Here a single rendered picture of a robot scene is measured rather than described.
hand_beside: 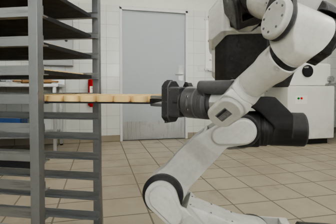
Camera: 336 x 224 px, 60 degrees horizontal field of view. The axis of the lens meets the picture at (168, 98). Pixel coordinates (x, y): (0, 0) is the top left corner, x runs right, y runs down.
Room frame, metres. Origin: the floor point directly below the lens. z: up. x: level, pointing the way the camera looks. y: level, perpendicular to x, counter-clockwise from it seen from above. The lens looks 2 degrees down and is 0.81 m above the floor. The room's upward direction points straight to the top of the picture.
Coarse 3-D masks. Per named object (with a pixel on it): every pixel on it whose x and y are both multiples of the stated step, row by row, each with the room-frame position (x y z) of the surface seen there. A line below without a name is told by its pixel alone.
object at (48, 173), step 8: (0, 168) 1.39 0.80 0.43; (8, 168) 1.38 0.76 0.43; (16, 168) 1.37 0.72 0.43; (24, 168) 1.37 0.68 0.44; (48, 176) 1.33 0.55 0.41; (56, 176) 1.33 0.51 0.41; (64, 176) 1.33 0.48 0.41; (72, 176) 1.33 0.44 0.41; (80, 176) 1.32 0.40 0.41; (88, 176) 1.31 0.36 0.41; (96, 176) 1.31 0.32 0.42
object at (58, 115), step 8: (0, 112) 1.39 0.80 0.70; (8, 112) 1.38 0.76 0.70; (16, 112) 1.37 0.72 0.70; (24, 112) 1.37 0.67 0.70; (48, 112) 1.35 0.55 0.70; (56, 112) 1.34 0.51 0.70; (64, 112) 1.33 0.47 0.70; (72, 112) 1.33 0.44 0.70; (80, 112) 1.32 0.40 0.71; (88, 112) 1.31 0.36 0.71; (96, 112) 1.31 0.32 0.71
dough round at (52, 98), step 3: (48, 96) 0.93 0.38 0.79; (51, 96) 0.92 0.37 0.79; (54, 96) 0.92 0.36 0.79; (57, 96) 0.93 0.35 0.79; (60, 96) 0.94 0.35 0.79; (48, 99) 0.93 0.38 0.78; (51, 99) 0.92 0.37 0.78; (54, 99) 0.92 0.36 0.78; (57, 99) 0.93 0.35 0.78; (60, 99) 0.94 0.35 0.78
